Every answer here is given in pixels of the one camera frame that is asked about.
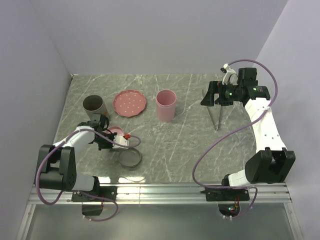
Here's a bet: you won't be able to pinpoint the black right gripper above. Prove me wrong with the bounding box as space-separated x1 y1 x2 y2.
200 81 243 107

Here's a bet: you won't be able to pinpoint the pink round lid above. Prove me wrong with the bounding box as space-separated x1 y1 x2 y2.
104 126 125 136

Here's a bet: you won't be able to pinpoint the silver metal tongs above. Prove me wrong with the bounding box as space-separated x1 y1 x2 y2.
206 104 222 132

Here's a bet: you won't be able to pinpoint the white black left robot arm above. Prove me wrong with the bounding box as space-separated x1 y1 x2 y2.
34 113 116 205

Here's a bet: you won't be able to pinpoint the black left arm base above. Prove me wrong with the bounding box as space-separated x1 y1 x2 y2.
71 186 117 216

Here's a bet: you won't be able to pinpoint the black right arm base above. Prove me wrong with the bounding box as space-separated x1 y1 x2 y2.
200 187 250 218

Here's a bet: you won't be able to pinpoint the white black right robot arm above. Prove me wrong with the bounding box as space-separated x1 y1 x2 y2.
200 64 296 200

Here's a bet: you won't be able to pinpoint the grey round lid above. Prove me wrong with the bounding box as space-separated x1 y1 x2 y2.
118 148 142 168

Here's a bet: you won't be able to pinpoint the grey cylindrical container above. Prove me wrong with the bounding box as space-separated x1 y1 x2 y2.
82 95 111 120

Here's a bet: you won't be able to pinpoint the pink dotted plate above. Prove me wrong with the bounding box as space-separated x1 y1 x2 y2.
112 89 147 118

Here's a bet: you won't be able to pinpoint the pink cylindrical container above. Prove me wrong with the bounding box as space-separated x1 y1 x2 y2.
156 89 177 123

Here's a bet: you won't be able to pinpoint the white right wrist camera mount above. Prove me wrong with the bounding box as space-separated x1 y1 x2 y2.
220 63 238 85

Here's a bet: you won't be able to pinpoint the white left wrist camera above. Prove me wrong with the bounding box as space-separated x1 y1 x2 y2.
112 135 129 150

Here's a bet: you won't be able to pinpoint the aluminium rail frame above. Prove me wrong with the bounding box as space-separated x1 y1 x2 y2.
27 74 293 240

